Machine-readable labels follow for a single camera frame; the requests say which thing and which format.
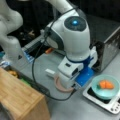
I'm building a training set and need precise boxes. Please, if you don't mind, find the blue and white gripper body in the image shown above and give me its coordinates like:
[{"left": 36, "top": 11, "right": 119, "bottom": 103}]
[{"left": 58, "top": 53, "right": 98, "bottom": 89}]

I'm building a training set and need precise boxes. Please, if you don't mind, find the orange carrot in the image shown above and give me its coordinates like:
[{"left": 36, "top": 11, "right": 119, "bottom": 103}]
[{"left": 99, "top": 80, "right": 114, "bottom": 89}]

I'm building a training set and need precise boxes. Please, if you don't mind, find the teal bowl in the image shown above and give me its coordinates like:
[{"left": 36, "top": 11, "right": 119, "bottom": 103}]
[{"left": 91, "top": 75, "right": 120, "bottom": 100}]

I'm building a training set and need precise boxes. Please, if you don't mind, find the pink pan with white handle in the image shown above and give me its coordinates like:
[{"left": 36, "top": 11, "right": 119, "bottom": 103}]
[{"left": 45, "top": 69, "right": 73, "bottom": 93}]

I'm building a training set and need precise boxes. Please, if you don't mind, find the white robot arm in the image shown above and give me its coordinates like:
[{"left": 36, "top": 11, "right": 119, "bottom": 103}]
[{"left": 0, "top": 0, "right": 97, "bottom": 89}]

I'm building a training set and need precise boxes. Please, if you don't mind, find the small orange object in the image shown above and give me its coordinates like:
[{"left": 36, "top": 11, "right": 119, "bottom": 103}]
[{"left": 45, "top": 48, "right": 53, "bottom": 54}]

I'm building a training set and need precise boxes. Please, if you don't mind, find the open grey drawer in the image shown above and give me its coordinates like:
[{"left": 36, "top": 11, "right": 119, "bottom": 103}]
[{"left": 3, "top": 65, "right": 50, "bottom": 94}]

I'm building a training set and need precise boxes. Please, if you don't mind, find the green item in drawer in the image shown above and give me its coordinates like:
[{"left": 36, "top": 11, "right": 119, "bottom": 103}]
[{"left": 20, "top": 79, "right": 31, "bottom": 86}]

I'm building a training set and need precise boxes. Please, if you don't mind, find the silver toaster oven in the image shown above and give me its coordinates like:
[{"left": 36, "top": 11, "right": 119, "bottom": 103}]
[{"left": 89, "top": 20, "right": 120, "bottom": 73}]

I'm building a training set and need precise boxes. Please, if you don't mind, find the wooden shelf cabinet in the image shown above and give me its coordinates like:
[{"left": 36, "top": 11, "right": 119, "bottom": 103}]
[{"left": 0, "top": 68, "right": 50, "bottom": 120}]

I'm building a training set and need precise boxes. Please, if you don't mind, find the yellow item in drawer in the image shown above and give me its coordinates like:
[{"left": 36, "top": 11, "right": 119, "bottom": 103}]
[{"left": 8, "top": 70, "right": 17, "bottom": 76}]

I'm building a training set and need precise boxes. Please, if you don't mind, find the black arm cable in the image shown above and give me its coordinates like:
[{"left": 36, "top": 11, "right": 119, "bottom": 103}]
[{"left": 31, "top": 9, "right": 76, "bottom": 102}]

